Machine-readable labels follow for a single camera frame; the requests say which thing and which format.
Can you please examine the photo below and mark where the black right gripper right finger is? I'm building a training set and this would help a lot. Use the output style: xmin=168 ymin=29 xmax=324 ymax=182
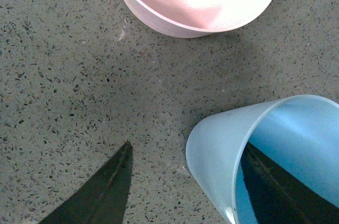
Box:
xmin=240 ymin=144 xmax=338 ymax=223

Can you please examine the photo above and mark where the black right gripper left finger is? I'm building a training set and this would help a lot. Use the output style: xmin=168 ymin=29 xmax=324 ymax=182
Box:
xmin=40 ymin=141 xmax=133 ymax=223

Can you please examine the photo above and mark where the blue cup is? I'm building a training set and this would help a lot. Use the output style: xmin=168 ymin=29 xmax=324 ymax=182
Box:
xmin=186 ymin=95 xmax=338 ymax=223

